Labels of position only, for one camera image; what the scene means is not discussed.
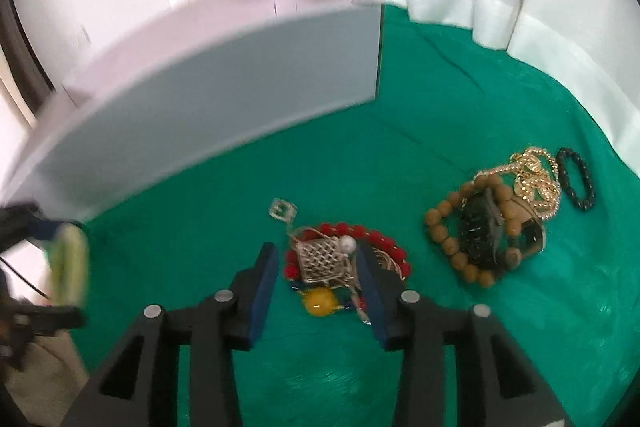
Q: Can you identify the gold pearl necklace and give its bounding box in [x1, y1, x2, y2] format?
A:
[472, 146, 561, 223]

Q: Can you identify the clear square buckle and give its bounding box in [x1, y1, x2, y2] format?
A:
[268, 198, 297, 225]

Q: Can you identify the pale jade bangle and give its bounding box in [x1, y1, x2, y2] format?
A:
[48, 223, 89, 308]

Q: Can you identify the green patterned cloth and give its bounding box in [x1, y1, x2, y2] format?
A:
[73, 8, 639, 426]

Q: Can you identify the brown wooden bead bracelet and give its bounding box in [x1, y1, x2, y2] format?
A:
[424, 173, 526, 289]

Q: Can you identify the white drawer box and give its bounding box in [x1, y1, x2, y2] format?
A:
[1, 0, 382, 219]

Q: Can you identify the red bead bracelet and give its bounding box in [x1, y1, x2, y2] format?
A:
[283, 221, 414, 285]

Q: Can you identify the black bead bracelet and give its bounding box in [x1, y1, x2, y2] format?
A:
[555, 146, 598, 212]

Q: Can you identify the black wrist watch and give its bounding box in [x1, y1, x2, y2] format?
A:
[459, 188, 547, 274]

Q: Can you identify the thin gold chain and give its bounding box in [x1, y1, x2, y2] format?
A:
[372, 243, 404, 281]

